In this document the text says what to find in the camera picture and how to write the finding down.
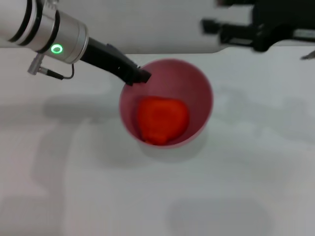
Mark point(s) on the pink plastic bowl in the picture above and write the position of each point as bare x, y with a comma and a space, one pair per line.
192, 98

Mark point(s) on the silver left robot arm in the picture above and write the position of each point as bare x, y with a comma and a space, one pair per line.
44, 27

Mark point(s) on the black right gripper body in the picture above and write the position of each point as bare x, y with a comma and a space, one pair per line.
280, 22

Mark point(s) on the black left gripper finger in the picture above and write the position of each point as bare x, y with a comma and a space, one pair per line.
140, 76

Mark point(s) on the orange toy fruit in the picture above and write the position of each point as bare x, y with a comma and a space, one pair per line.
162, 120

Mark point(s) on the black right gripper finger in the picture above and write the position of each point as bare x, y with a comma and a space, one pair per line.
233, 2
229, 32

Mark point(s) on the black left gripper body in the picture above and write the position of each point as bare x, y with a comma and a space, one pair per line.
105, 59

